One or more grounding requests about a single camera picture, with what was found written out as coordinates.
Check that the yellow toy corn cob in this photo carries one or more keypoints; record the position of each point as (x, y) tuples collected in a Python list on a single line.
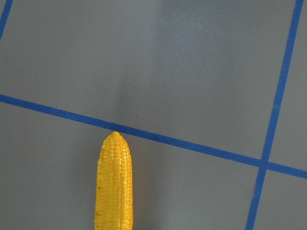
[(114, 185)]

